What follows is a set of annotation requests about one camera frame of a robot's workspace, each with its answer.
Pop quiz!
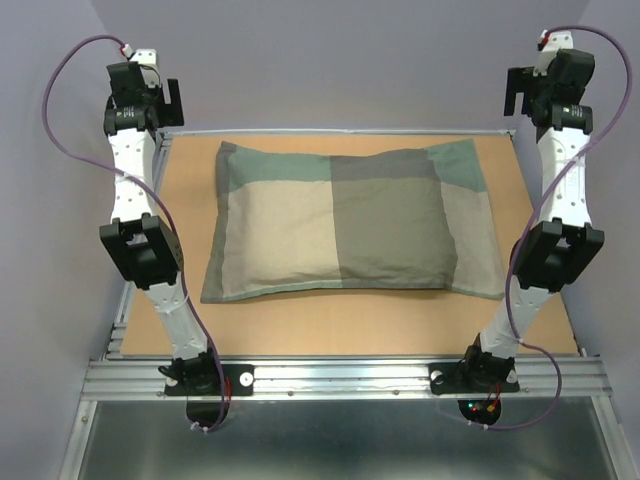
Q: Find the blue patchwork pillowcase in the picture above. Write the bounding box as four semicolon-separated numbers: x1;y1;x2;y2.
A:
200;140;505;304

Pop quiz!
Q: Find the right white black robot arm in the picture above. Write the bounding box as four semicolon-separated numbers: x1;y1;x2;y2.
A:
453;48;605;392

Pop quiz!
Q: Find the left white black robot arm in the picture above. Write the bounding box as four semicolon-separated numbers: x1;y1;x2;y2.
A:
99;60;226;395

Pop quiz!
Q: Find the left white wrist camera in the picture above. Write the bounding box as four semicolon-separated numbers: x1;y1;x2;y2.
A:
130;49;162;88

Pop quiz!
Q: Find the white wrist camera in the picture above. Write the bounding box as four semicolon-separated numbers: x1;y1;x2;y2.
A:
533;30;573;77
130;49;162;88

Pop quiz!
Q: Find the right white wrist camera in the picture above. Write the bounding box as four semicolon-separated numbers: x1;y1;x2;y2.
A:
533;30;573;77

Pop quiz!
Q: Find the aluminium front rail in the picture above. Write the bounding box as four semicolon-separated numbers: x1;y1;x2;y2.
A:
81;356;612;402

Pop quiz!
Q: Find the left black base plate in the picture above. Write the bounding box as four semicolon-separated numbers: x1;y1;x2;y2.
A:
163;363;255;433

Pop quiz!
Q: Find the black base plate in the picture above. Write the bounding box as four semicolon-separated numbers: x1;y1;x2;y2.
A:
427;359;520;427
163;363;255;433

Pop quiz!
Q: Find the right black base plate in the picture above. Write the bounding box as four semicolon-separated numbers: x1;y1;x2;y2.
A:
427;359;520;427

